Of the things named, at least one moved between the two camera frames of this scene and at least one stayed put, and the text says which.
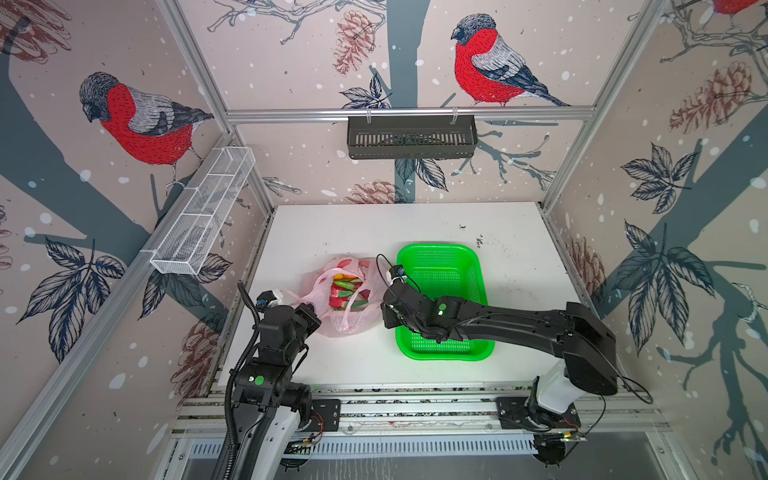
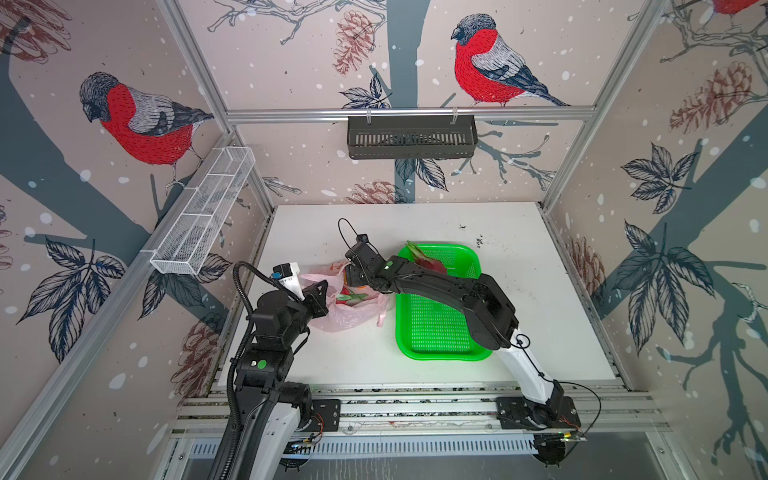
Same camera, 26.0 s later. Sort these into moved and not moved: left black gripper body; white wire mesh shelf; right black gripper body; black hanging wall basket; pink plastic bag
Moved: pink plastic bag; right black gripper body; left black gripper body
Not moved: black hanging wall basket; white wire mesh shelf
